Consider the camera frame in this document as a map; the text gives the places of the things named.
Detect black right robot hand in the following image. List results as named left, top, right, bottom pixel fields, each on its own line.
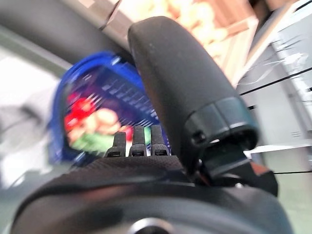
left=9, top=16, right=293, bottom=234

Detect red peppers in basket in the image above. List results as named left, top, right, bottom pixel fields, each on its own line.
left=64, top=94, right=98, bottom=132

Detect blue plastic shopping basket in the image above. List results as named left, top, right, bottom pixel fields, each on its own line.
left=47, top=50, right=171, bottom=166

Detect brown potato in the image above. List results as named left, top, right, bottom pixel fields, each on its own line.
left=87, top=108, right=122, bottom=135

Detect wooden slat crate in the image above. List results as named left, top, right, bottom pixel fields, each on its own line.
left=148, top=0, right=259, bottom=83

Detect small napa cabbage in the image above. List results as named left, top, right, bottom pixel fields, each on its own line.
left=70, top=133, right=113, bottom=153

